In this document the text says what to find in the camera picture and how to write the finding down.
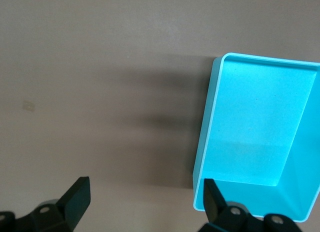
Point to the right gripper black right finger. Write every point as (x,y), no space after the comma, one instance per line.
(215,207)

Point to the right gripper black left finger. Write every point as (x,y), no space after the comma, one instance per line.
(72,204)

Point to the blue plastic box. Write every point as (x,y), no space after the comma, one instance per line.
(257,117)

